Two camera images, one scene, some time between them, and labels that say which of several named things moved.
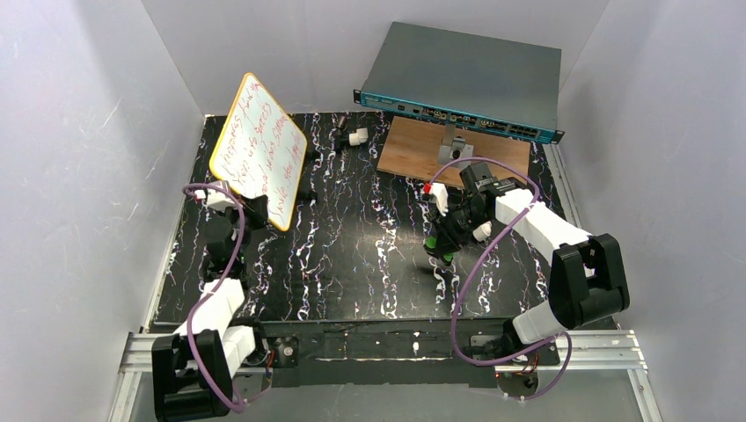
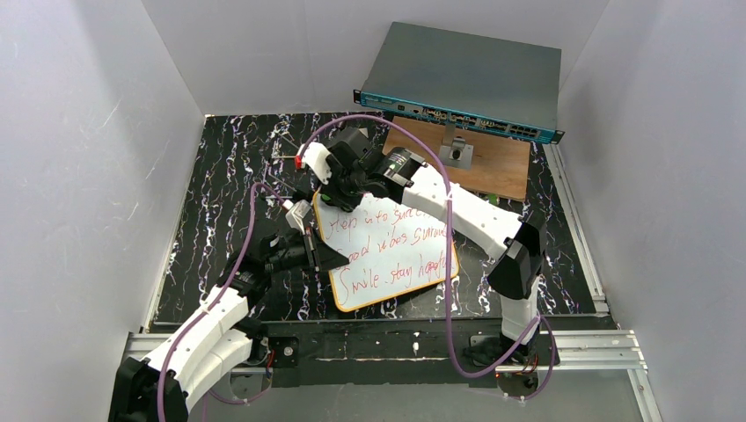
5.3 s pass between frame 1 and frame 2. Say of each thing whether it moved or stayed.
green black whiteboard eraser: moved
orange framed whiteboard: moved
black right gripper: moved
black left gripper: moved
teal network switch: stayed
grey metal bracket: stayed
